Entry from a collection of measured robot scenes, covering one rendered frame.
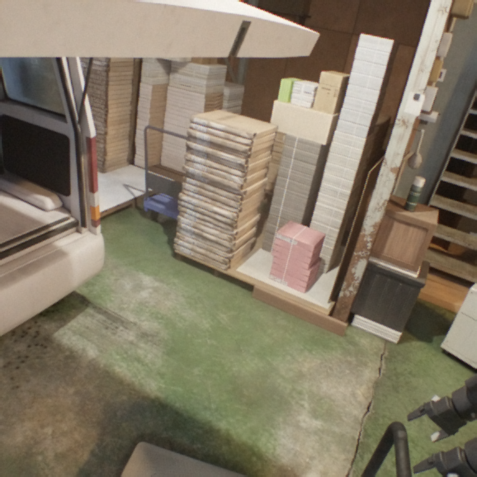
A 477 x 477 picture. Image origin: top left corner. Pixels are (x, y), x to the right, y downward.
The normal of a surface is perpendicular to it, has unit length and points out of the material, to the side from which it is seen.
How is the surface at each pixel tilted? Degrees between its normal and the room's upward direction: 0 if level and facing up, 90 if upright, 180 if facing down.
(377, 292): 90
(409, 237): 90
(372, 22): 90
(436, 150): 90
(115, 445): 0
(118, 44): 106
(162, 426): 0
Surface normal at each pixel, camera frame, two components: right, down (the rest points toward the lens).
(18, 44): 0.76, 0.59
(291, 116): -0.47, 0.36
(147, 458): 0.15, -0.87
